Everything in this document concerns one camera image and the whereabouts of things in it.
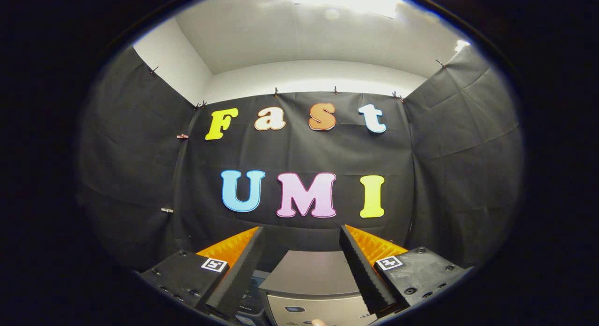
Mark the grey washing machine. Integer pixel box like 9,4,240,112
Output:
234,250,378,326

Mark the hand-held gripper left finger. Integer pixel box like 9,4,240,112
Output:
136,226,265,320

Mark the black backdrop cloth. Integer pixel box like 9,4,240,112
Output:
77,43,525,270

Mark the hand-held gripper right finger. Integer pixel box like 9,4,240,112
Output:
339,225,469,316

